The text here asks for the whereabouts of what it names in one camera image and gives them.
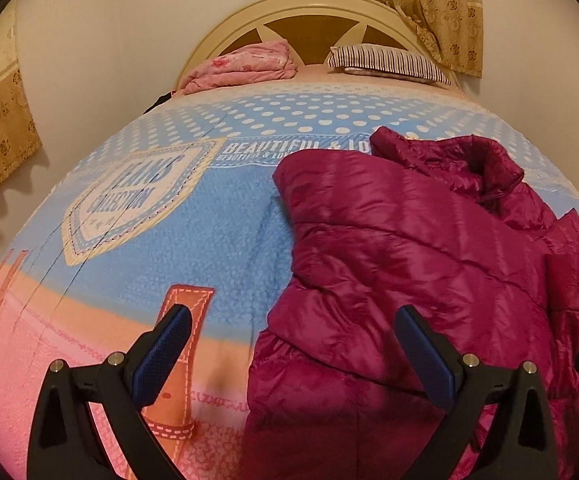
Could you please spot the magenta puffer jacket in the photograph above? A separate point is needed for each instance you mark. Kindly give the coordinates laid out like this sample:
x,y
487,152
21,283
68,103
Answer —
x,y
394,260

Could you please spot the printed blue pink blanket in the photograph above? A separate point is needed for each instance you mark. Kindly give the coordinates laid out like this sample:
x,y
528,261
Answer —
x,y
169,240

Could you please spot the folded pink floral quilt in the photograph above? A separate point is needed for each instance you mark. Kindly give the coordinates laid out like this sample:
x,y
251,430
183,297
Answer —
x,y
249,65

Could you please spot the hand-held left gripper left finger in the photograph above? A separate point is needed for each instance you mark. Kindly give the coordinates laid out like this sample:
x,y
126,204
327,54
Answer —
x,y
162,355

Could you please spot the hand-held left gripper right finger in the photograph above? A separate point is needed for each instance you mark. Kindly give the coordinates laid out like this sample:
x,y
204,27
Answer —
x,y
429,355

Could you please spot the cream wooden bed headboard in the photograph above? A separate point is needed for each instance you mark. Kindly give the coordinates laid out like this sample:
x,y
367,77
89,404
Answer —
x,y
234,25

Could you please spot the striped pillow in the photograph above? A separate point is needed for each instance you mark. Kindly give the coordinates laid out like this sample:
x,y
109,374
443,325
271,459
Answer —
x,y
389,62

